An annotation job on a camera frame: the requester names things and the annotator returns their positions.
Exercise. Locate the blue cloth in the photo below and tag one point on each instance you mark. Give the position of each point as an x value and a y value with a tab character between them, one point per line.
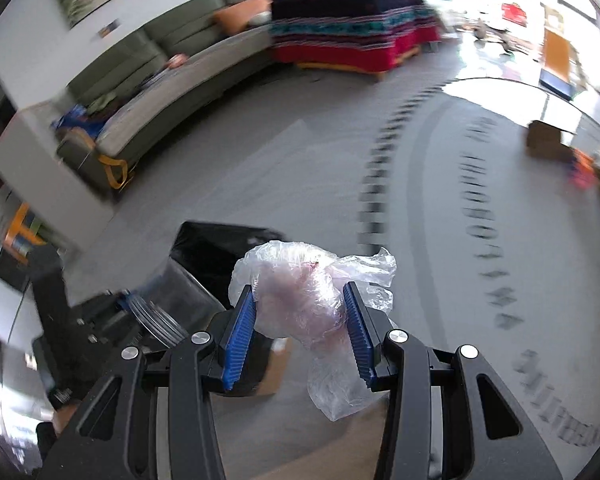
75	117

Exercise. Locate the grey-green sofa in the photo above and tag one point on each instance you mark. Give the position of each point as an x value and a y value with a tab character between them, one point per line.
180	60

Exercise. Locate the red and white playhouse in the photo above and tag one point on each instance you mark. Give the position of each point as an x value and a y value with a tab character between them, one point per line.
512	12

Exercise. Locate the orange cushion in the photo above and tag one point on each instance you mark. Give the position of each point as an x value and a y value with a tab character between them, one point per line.
240	15

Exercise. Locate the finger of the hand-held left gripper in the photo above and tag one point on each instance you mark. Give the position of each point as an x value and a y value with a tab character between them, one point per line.
100	317

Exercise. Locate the black trash bin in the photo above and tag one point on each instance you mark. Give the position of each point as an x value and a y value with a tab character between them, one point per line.
215	255

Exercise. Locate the ride-on toy car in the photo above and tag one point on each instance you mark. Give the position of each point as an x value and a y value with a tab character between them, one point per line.
492	35

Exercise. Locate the wooden children's slide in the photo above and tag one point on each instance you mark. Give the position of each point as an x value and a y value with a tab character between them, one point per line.
559	55

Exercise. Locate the orange toy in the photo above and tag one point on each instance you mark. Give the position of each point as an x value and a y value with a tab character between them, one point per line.
582	167

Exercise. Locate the brown cardboard box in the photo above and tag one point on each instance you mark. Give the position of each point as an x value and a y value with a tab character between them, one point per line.
549	140

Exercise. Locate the clear plastic cup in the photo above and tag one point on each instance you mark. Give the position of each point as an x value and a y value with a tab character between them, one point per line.
157	320

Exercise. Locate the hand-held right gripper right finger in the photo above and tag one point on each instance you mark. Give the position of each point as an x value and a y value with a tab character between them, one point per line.
360	340

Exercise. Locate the clear plastic bag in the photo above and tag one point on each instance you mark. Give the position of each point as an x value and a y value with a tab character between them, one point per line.
300	305

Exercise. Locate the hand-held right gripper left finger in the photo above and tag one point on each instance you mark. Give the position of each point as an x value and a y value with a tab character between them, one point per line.
240	340

